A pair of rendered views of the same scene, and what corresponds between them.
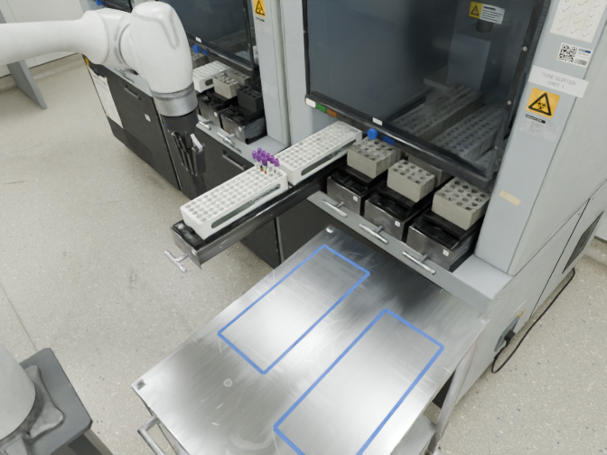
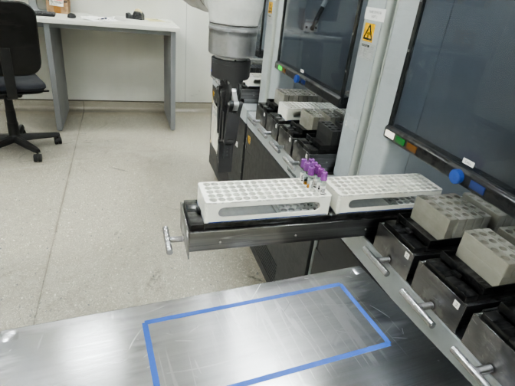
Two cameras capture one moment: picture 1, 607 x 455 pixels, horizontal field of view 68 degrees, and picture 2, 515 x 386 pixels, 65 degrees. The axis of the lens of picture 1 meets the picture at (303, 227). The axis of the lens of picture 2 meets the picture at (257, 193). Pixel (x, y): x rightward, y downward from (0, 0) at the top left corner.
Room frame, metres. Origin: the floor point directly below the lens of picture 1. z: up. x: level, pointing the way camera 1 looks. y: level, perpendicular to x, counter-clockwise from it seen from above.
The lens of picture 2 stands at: (0.19, -0.09, 1.28)
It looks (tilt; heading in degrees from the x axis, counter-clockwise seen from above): 27 degrees down; 20
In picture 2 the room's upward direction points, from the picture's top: 6 degrees clockwise
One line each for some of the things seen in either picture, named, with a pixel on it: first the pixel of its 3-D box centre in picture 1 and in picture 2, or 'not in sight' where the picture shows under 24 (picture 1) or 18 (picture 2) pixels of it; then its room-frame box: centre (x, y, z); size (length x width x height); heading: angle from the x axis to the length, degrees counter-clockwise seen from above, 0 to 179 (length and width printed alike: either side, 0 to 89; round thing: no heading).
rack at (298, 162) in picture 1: (318, 152); (380, 194); (1.18, -0.06, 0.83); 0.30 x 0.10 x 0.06; 130
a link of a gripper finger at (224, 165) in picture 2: (198, 182); (224, 156); (0.91, 0.25, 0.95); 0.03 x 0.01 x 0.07; 130
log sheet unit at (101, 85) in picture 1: (104, 97); (213, 125); (2.48, 1.11, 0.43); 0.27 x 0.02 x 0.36; 40
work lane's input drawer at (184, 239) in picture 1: (275, 191); (313, 217); (1.06, 0.08, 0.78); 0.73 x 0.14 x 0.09; 130
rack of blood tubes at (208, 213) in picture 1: (237, 199); (264, 201); (0.98, 0.18, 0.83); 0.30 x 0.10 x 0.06; 130
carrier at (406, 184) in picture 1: (405, 184); (483, 258); (0.97, -0.29, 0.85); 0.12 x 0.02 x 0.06; 39
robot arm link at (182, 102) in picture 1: (174, 97); (232, 41); (0.91, 0.26, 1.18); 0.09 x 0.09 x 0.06
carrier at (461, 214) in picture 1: (452, 209); not in sight; (0.85, -0.38, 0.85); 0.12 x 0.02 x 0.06; 39
